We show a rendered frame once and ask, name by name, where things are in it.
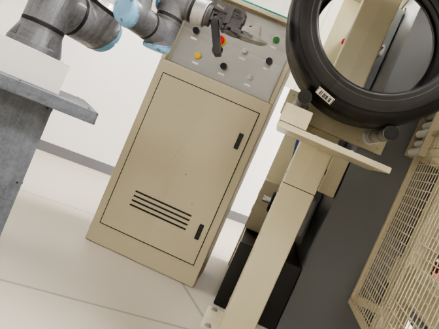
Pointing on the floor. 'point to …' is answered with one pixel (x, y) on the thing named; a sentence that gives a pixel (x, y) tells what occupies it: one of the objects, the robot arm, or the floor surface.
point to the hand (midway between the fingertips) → (262, 44)
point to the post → (304, 175)
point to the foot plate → (211, 318)
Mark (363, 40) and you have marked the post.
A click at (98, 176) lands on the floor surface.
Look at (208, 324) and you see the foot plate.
